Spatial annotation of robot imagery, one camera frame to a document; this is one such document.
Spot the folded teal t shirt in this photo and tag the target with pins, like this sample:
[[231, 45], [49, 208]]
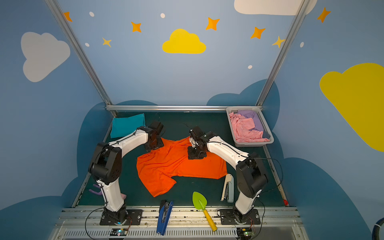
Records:
[[122, 127]]

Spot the purple t shirt in basket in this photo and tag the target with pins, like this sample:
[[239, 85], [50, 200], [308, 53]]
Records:
[[249, 114]]

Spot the aluminium back frame rail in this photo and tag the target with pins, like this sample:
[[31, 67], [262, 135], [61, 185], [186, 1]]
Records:
[[156, 108]]

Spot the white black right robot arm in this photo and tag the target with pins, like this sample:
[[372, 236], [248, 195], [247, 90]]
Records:
[[251, 173]]

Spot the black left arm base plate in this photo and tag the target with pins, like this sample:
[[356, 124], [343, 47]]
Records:
[[135, 216]]

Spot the white grey stapler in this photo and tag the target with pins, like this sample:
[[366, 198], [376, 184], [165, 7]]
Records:
[[228, 192]]

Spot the blue stapler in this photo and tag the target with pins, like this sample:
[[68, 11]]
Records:
[[164, 216]]

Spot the aluminium front rail bed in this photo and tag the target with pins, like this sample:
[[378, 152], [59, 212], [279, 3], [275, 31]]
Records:
[[185, 223]]

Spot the aluminium right frame post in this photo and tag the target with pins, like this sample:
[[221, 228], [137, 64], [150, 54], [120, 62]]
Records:
[[290, 37]]

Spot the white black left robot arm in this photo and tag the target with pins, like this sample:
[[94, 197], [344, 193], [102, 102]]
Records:
[[107, 164]]

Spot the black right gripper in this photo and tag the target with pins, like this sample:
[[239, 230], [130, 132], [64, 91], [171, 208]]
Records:
[[196, 153]]

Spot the green yellow toy trowel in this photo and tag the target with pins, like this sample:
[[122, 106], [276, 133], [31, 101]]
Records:
[[200, 203]]

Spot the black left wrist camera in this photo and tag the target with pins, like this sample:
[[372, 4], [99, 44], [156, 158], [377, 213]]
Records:
[[157, 127]]

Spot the left green circuit board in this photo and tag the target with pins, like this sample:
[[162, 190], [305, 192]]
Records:
[[118, 232]]

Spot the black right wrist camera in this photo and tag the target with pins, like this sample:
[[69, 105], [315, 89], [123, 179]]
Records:
[[196, 136]]

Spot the white perforated plastic basket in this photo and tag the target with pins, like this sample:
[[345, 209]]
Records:
[[235, 109]]

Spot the green circuit board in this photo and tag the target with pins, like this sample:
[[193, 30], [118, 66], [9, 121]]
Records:
[[244, 234], [118, 232]]

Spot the orange t shirt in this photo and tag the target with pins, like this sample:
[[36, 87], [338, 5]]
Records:
[[156, 168]]

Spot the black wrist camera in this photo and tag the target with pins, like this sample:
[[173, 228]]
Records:
[[196, 136], [157, 127]]

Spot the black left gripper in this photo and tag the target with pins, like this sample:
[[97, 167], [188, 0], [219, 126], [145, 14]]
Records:
[[154, 143]]

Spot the aluminium frame post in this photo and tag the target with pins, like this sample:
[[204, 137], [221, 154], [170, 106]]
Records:
[[75, 43], [290, 37]]

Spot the aluminium left frame post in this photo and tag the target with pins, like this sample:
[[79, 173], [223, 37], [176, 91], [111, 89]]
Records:
[[75, 43]]

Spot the right green circuit board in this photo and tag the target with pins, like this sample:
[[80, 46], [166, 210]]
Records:
[[244, 234]]

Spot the pink t shirt in basket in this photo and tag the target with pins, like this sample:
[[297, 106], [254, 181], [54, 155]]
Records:
[[245, 131]]

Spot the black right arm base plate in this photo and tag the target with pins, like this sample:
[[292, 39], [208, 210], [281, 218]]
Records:
[[225, 216]]

